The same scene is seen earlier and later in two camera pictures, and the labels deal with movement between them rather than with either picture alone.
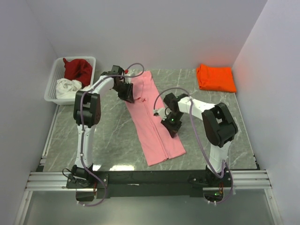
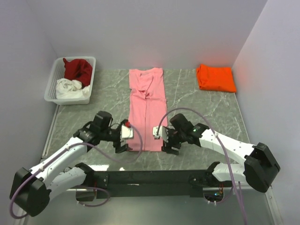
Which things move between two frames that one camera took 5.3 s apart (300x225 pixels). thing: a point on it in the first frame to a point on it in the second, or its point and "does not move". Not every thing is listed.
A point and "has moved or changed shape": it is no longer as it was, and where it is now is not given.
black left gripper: x=128 y=96 to x=121 y=149
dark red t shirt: x=78 y=69 does not move
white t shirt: x=67 y=89 does not move
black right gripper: x=172 y=130 to x=168 y=148
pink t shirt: x=155 y=142 has moved or changed shape
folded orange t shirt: x=218 y=78 does not move
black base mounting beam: x=92 y=184 does not move
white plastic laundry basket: x=57 y=73 does not move
